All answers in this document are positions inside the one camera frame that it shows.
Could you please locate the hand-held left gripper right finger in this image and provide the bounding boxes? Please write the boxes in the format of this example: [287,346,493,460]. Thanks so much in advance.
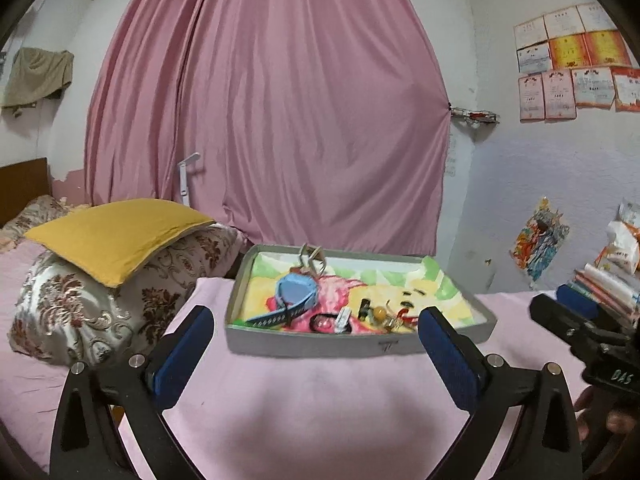
[417,306,585,480]

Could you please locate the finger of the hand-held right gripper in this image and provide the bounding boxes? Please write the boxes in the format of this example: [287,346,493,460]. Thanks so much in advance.
[529,292,608,361]
[556,284,632,335]

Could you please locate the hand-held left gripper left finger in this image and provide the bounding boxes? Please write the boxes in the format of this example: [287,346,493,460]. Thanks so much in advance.
[49,305,216,480]

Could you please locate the bangle with yellow bead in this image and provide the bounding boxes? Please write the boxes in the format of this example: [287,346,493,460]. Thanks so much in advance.
[371,301,396,333]

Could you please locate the grey rectangular box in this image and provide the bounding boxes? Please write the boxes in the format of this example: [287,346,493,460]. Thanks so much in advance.
[223,244,498,359]

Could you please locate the blue wrist watch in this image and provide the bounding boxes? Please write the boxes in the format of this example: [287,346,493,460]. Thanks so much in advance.
[249,272,321,328]

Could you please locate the person's right hand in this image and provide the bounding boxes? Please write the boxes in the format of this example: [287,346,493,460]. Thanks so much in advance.
[572,386,638,443]

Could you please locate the stack of books and bags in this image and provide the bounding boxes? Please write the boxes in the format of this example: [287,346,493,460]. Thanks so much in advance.
[570,262,640,321]

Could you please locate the white plastic bag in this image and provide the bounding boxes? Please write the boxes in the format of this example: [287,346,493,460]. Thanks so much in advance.
[595,200,640,276]

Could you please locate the floral pillow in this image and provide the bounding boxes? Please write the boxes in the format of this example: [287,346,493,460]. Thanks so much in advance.
[0,195,66,251]
[7,222,251,367]

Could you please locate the colourful painted cloth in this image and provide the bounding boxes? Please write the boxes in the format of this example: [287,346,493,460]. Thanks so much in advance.
[245,251,488,333]

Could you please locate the pink bed sheet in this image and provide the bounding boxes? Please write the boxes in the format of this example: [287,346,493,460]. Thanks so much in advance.
[0,237,601,480]

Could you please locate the yellow pillow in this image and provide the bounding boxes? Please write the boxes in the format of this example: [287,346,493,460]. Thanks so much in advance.
[23,198,217,288]

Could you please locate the beige hair claw clip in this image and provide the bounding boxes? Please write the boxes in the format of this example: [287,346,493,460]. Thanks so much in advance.
[295,242,328,277]

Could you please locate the white folding lamp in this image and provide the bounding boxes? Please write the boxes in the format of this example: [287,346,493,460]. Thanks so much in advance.
[176,152,202,208]

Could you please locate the crumpled silver red wrapper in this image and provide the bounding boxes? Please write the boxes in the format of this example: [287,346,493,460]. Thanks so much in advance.
[450,105,501,127]

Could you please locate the wooden headboard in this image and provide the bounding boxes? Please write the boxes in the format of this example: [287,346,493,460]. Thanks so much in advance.
[0,157,51,228]

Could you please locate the pink curtain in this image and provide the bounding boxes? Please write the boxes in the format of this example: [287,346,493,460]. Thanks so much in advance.
[84,0,451,256]

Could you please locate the olive hanging cloth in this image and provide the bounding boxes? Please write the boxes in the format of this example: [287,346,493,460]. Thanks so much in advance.
[1,47,75,108]

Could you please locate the colourful wall picture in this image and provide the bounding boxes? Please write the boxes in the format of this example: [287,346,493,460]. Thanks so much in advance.
[510,197,571,282]

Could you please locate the group of wall certificates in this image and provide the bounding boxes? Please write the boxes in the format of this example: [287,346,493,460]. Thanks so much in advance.
[514,2,640,122]

